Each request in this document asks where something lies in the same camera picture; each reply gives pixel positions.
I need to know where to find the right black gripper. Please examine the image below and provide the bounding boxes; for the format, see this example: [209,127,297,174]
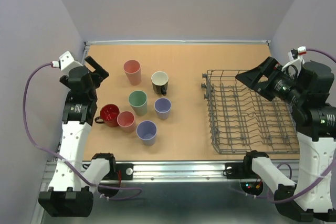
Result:
[235,56,307,106]

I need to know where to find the green plastic cup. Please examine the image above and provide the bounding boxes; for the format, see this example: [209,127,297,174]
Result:
[128,90,148,116]

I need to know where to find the black white-lined mug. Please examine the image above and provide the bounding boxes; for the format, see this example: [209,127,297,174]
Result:
[151,71,169,96]

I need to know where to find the purple cup small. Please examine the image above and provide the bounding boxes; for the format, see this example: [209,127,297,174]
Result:
[154,98,172,120]

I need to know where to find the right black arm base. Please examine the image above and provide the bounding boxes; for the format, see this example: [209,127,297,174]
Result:
[223,162,252,179]

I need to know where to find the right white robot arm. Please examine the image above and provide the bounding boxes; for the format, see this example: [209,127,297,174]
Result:
[236,57,335,222]

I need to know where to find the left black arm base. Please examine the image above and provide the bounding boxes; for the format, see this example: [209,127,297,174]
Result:
[81,161,133,182]

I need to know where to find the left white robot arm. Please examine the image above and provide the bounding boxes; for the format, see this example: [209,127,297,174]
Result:
[38,55,117,217]

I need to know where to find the pink cup far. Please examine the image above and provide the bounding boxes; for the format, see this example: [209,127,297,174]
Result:
[123,60,141,86]

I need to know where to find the pink cup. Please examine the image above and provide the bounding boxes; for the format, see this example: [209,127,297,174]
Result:
[123,60,141,86]
[117,111,137,133]

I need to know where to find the red mug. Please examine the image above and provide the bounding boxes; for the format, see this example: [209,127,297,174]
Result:
[94,104,120,127]

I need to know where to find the pink cup near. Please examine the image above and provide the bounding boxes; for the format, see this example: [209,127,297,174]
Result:
[117,111,137,133]

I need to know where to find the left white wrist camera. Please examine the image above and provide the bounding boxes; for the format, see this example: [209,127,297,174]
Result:
[51,51,83,75]

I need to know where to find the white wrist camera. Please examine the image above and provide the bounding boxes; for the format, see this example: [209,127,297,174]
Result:
[51,51,83,75]
[282,46,307,76]

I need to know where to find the grey wire dish rack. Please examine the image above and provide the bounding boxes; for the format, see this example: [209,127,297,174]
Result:
[201,70,299,155]

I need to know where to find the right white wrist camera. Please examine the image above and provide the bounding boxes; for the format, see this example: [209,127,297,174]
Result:
[282,46,307,76]

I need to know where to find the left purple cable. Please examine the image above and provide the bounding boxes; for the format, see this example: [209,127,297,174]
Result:
[24,62,142,200]

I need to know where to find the aluminium front rail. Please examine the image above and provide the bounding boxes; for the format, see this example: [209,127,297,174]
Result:
[43,159,300,184]

